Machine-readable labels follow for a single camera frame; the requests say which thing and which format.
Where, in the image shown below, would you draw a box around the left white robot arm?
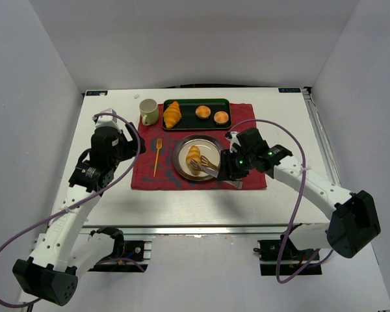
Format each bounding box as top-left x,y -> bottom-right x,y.
12,124 -> 146,306

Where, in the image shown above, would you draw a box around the dark green tray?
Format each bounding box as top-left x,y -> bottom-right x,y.
162,98 -> 232,131

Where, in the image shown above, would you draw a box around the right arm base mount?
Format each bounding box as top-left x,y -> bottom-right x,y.
253,239 -> 322,278

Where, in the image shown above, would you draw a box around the red patterned placemat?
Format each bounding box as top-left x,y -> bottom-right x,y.
131,103 -> 267,190

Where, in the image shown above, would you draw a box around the pale green mug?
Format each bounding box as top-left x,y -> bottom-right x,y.
139,99 -> 159,126

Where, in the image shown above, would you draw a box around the left round bun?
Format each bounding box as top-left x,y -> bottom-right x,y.
196,105 -> 211,119

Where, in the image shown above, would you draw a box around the orange plastic fork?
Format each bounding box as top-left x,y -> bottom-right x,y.
153,138 -> 163,177

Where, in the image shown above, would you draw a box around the right round bun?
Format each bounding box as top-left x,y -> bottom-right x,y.
214,111 -> 229,125

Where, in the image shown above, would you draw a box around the large orange croissant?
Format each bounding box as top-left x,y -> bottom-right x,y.
163,101 -> 181,129

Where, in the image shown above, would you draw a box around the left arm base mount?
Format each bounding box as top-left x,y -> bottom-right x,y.
89,240 -> 152,273

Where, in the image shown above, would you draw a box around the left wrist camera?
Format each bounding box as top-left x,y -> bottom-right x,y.
92,109 -> 120,130

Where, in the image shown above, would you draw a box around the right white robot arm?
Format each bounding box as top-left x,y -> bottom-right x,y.
218,128 -> 381,259

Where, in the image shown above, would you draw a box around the round bun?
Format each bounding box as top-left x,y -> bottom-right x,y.
196,105 -> 211,119
214,111 -> 229,125

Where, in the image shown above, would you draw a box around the blue label sticker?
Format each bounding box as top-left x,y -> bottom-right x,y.
278,88 -> 302,93
85,90 -> 108,96

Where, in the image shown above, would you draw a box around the dark rimmed white plate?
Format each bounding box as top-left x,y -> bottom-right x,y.
172,134 -> 224,182

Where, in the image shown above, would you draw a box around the right blue label sticker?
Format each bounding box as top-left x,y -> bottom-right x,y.
278,88 -> 302,93

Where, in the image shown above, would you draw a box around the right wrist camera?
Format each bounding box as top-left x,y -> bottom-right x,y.
225,131 -> 241,153

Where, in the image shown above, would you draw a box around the metal tongs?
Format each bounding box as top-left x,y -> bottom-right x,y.
189,155 -> 242,189

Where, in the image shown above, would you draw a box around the small striped croissant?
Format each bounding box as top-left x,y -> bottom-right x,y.
186,146 -> 201,176

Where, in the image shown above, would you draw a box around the left blue label sticker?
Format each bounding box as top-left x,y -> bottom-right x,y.
85,90 -> 108,96

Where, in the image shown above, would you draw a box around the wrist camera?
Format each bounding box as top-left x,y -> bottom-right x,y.
225,131 -> 241,153
92,109 -> 120,130

